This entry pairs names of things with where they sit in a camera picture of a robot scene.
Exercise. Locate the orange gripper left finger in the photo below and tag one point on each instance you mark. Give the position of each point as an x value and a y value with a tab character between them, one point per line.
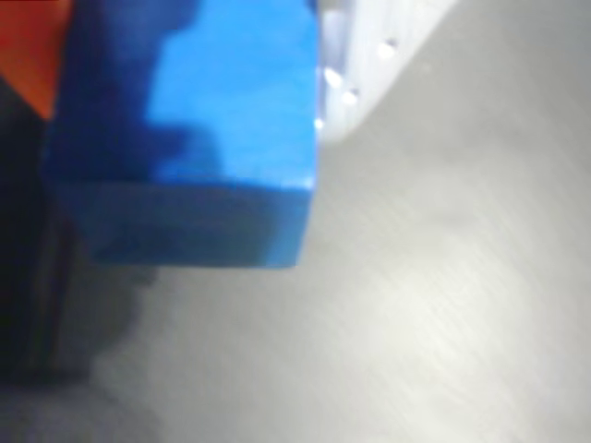
27	37

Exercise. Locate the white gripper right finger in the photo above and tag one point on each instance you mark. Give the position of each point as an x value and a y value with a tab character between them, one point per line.
360	55

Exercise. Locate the blue cube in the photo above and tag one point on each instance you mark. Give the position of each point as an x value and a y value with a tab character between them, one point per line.
231	92

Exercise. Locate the black table mat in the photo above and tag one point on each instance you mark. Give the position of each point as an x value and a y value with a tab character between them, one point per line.
415	300

